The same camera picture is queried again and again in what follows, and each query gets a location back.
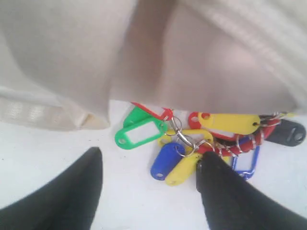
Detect cream duffel bag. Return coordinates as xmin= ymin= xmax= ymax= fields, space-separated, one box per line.
xmin=0 ymin=0 xmax=307 ymax=130

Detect colourful key tag bunch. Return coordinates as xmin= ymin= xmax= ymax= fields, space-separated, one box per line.
xmin=115 ymin=103 xmax=307 ymax=186

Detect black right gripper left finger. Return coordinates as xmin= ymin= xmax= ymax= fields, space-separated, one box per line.
xmin=0 ymin=147 xmax=103 ymax=230

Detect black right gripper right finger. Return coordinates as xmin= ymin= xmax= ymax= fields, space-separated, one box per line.
xmin=197 ymin=151 xmax=307 ymax=230

